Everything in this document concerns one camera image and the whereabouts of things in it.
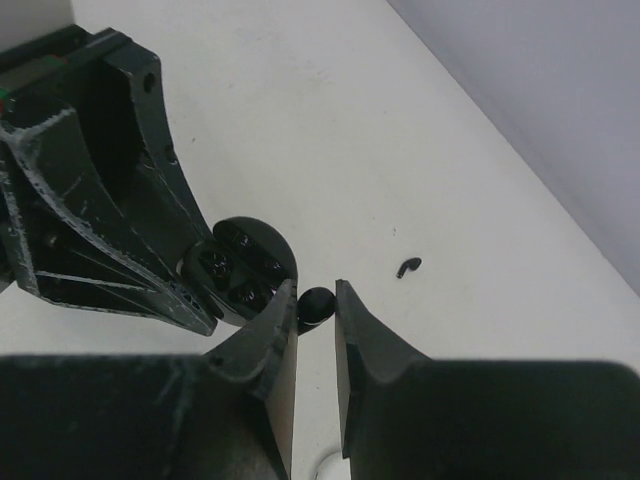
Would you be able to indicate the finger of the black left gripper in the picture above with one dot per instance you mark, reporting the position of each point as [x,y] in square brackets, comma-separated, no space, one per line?
[35,224]

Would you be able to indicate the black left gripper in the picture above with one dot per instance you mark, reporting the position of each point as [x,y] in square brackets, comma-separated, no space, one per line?
[30,65]

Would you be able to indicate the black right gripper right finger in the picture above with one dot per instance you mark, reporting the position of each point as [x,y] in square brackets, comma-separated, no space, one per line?
[404,415]

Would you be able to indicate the black earbud charging case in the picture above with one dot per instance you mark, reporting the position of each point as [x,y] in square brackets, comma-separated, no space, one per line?
[236,271]

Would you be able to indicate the white earbud charging case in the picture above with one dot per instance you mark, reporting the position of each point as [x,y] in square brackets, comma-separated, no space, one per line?
[332,467]

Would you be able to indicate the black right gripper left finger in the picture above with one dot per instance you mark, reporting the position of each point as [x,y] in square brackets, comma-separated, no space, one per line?
[224,414]

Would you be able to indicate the black earbud front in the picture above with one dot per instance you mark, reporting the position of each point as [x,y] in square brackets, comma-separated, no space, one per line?
[314,307]

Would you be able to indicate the black earbud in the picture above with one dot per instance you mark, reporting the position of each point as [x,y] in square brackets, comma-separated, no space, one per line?
[409,265]
[314,307]

